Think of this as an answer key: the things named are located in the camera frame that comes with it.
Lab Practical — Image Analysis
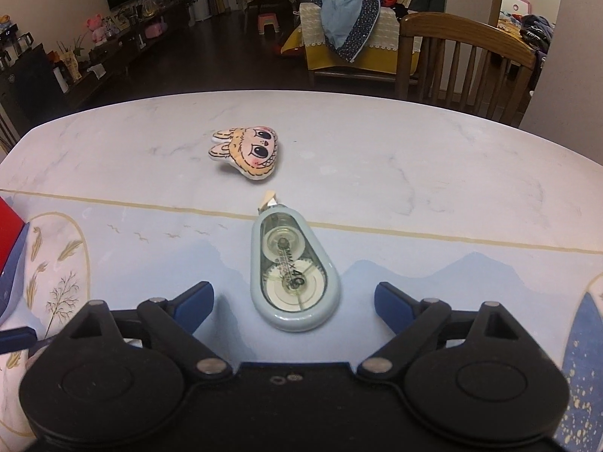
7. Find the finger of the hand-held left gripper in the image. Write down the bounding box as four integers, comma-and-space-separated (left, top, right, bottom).
0, 327, 37, 354

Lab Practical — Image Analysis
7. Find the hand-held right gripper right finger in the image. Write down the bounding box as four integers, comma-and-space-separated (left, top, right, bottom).
358, 281, 533, 376

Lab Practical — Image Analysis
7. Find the dark television cabinet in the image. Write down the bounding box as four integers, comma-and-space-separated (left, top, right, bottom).
0, 0, 196, 133

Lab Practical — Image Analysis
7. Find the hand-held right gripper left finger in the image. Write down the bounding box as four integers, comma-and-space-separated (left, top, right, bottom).
57, 281, 231, 376

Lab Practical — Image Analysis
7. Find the light blue correction tape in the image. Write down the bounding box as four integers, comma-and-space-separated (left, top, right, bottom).
249, 191, 341, 331

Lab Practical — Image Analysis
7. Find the pink plush toy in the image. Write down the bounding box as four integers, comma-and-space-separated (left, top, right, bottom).
86, 13, 110, 47

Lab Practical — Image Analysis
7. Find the yellow sofa with lace cover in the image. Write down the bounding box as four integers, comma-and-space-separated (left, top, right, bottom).
282, 0, 448, 86

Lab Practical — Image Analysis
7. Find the dark clothes pile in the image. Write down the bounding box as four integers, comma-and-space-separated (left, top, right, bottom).
518, 13, 556, 52

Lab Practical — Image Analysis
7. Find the bunny face plush toy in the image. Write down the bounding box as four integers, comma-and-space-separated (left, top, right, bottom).
208, 125, 280, 182

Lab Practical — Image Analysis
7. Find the red cardboard box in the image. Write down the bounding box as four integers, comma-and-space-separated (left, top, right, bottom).
0, 197, 26, 276

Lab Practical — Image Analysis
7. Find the wooden chair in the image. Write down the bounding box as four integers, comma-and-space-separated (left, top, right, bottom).
395, 12, 539, 121

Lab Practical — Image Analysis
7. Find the blue clothes pile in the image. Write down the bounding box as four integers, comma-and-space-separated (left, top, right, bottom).
312, 0, 383, 63

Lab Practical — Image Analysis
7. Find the pink stool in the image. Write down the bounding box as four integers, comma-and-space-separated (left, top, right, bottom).
257, 12, 282, 36

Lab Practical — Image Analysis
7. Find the dark blue flat object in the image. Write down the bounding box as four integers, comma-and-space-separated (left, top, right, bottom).
0, 223, 34, 323

